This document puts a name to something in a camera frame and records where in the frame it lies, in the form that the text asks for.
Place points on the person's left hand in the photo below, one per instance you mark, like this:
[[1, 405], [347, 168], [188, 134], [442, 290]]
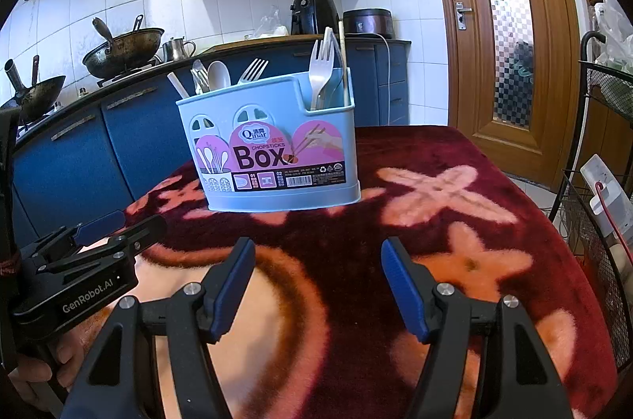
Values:
[[29, 382]]

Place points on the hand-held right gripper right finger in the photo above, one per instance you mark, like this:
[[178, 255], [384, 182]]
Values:
[[403, 290]]

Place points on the beige plastic fork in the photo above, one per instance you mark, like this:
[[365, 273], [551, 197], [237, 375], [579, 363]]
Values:
[[319, 68]]

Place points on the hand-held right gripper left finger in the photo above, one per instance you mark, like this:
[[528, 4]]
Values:
[[232, 285]]

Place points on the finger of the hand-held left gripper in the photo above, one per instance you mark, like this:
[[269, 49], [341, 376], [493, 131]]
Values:
[[143, 233], [101, 226]]

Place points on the red floral printed blanket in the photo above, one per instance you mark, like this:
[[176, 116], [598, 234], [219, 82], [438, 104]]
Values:
[[346, 349]]

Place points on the steel fork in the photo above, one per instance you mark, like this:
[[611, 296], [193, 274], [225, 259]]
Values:
[[252, 70], [335, 88]]

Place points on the dark rice cooker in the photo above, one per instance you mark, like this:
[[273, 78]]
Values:
[[368, 23]]

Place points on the large black wok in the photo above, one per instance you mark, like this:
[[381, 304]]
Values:
[[128, 53]]

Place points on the wooden door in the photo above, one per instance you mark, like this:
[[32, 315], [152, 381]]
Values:
[[445, 77]]

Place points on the light blue utensil box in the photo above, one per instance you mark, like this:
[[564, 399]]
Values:
[[284, 102]]

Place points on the steel mug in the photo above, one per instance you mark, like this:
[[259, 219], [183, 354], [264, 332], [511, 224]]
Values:
[[175, 49]]

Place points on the metal ladle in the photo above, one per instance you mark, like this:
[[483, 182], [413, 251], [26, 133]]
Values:
[[104, 33]]

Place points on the beige plastic spoon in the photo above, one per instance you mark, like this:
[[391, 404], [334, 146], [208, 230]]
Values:
[[218, 75]]

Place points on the small black wok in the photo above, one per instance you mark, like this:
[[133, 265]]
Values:
[[37, 95]]

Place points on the black air fryer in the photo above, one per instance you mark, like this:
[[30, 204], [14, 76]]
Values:
[[311, 13]]

